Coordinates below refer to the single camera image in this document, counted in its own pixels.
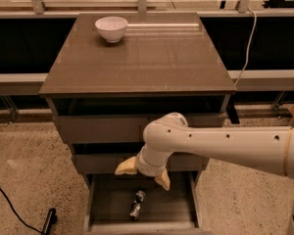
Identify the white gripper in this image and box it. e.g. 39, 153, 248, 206
115, 145, 172, 191

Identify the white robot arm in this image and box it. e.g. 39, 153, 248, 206
115, 113, 294, 235

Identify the middle grey drawer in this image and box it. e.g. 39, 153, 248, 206
72, 153, 209, 174

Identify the grey drawer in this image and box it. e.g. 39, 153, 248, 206
83, 172, 213, 235
72, 153, 209, 174
52, 112, 227, 145

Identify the bottom grey drawer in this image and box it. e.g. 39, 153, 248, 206
83, 172, 213, 235

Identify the top grey drawer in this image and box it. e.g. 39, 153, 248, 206
52, 112, 227, 145

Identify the grey drawer cabinet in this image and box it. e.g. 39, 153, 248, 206
38, 13, 237, 235

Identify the black object on floor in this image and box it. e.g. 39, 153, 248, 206
43, 208, 57, 235

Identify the white ceramic bowl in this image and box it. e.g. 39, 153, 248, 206
95, 17, 127, 43

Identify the black floor cable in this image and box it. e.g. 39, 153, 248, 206
0, 179, 45, 235

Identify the white hanging cable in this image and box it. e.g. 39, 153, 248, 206
233, 7, 258, 86

